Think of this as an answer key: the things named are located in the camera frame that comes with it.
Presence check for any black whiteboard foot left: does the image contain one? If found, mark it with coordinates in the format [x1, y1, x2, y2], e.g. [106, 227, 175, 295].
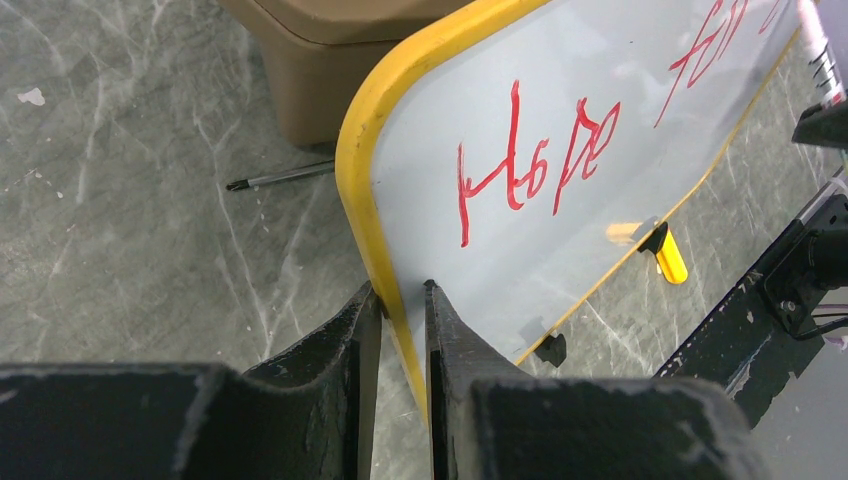
[534, 333, 568, 368]

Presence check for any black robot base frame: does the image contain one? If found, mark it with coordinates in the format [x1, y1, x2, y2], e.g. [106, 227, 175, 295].
[656, 171, 847, 426]

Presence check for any tan plastic tool case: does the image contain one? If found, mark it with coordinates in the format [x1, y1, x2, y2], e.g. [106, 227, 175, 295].
[221, 0, 466, 146]

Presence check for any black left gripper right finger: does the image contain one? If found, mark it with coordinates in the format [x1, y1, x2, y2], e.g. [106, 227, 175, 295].
[424, 280, 770, 479]

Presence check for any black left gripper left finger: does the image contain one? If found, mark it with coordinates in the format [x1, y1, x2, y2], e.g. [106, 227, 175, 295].
[1, 284, 381, 479]

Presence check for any yellow framed whiteboard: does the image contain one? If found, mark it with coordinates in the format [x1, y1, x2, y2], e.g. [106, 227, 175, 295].
[336, 1, 799, 409]

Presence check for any black whiteboard foot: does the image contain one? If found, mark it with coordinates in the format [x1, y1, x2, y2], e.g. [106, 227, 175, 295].
[534, 333, 568, 368]
[637, 222, 669, 256]

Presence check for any screwdriver on table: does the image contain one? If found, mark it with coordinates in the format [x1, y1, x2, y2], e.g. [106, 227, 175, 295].
[225, 160, 335, 191]

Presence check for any white red whiteboard marker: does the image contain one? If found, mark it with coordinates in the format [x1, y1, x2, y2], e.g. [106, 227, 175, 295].
[796, 0, 846, 108]

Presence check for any black whiteboard foot right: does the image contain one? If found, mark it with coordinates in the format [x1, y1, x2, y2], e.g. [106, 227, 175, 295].
[637, 222, 669, 256]

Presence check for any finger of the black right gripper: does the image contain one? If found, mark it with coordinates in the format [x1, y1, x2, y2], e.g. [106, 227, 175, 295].
[792, 101, 848, 149]

